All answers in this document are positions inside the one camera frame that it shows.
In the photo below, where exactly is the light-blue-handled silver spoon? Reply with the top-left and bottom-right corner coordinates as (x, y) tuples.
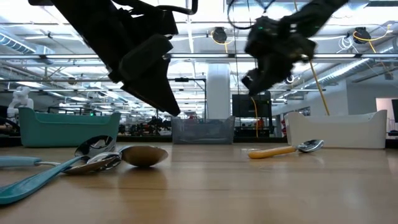
(0, 155), (105, 175)
(86, 145), (131, 171)

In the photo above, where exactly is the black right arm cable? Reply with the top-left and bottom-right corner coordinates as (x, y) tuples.
(226, 0), (269, 30)

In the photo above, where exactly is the wooden-bowl spoon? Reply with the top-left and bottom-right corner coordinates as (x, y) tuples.
(119, 145), (169, 167)

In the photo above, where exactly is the orange-handled silver spoon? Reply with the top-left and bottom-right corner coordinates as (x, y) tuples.
(248, 139), (325, 160)

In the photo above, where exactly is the white plastic bin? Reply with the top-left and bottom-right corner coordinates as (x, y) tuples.
(284, 109), (388, 149)

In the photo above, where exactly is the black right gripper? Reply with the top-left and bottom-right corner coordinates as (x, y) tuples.
(241, 17), (317, 96)

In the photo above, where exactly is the yellow hanging cable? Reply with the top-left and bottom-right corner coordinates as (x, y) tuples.
(308, 60), (331, 116)

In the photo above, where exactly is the teal plastic bin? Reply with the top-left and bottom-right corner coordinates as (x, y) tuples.
(17, 107), (121, 148)

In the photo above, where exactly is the white robot figure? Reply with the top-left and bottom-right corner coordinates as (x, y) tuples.
(6, 86), (34, 125)

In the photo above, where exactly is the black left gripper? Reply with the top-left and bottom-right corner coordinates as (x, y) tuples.
(105, 0), (182, 118)

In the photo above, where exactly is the white square pillar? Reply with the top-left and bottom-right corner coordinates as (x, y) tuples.
(206, 63), (231, 121)

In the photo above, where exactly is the teal-handled black spoon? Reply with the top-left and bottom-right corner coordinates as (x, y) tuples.
(0, 135), (116, 206)

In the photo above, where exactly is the grey translucent plastic bin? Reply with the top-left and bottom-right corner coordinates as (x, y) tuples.
(170, 116), (236, 145)

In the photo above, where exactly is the black monitor screen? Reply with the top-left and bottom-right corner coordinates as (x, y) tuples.
(232, 93), (273, 118)

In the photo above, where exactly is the thin yellow power cable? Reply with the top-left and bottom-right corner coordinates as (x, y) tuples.
(250, 96), (259, 138)

